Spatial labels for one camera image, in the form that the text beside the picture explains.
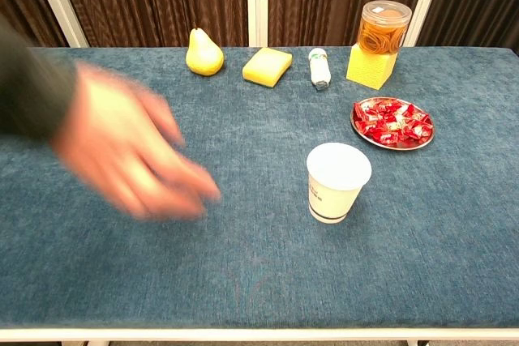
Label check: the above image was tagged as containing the person bare hand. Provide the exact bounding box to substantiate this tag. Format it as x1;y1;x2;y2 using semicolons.
52;60;222;221

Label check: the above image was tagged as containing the person dark sleeved forearm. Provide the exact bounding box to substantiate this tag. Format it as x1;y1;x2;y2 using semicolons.
0;17;80;140

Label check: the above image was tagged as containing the yellow pear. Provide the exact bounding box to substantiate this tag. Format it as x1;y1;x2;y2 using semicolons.
185;23;225;77

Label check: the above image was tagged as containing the yellow sponge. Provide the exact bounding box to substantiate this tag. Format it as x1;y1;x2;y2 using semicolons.
242;46;294;88

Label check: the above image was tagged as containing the blue table cloth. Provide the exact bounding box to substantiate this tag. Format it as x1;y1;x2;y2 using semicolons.
0;45;519;330

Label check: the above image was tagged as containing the small white bottle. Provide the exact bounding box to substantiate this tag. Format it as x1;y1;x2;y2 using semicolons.
307;47;332;92

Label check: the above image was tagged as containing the white paper cup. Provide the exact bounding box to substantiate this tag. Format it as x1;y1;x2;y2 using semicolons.
306;142;373;224

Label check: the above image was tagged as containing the yellow perforated block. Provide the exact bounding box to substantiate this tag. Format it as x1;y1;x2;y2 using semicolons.
345;41;398;91

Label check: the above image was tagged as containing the clear jar of rubber bands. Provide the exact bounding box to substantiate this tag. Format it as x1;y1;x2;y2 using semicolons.
356;0;414;55

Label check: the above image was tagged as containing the round metal plate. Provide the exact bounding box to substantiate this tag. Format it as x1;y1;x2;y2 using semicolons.
350;96;435;152

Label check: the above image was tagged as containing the white table frame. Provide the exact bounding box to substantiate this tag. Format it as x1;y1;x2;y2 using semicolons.
0;326;519;346

